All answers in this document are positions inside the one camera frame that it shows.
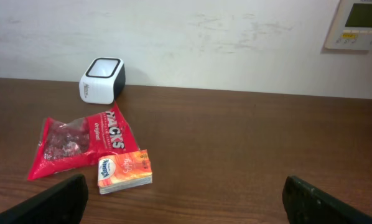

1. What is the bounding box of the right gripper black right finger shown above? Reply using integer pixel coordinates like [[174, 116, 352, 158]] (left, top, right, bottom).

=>
[[282, 175, 372, 224]]

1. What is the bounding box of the orange tissue pack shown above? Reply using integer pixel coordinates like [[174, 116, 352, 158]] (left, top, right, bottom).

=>
[[98, 150, 152, 195]]

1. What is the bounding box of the beige wall control panel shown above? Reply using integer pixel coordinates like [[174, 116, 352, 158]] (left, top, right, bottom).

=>
[[324, 0, 372, 50]]

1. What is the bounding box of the red Hacks candy bag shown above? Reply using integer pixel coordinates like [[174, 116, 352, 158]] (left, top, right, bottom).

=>
[[27, 103, 139, 180]]

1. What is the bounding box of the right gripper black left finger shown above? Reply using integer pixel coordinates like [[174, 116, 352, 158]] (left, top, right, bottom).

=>
[[0, 174, 88, 224]]

